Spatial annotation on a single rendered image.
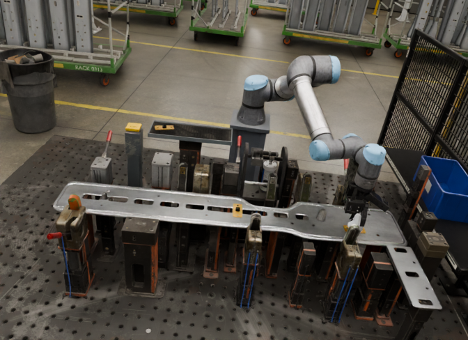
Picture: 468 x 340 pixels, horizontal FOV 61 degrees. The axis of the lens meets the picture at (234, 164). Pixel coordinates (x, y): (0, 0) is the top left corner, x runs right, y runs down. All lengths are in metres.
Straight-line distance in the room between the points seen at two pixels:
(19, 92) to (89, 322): 2.93
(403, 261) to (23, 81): 3.48
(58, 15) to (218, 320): 4.80
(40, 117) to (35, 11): 1.95
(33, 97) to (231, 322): 3.15
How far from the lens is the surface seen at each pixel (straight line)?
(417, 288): 1.54
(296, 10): 8.37
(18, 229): 2.07
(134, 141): 1.85
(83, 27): 5.72
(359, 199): 1.57
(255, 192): 1.79
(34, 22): 5.94
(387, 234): 1.71
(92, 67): 5.39
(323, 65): 1.71
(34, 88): 4.18
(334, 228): 1.64
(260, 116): 2.09
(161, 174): 1.69
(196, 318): 1.62
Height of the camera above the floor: 1.99
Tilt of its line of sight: 31 degrees down
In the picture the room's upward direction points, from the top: 7 degrees clockwise
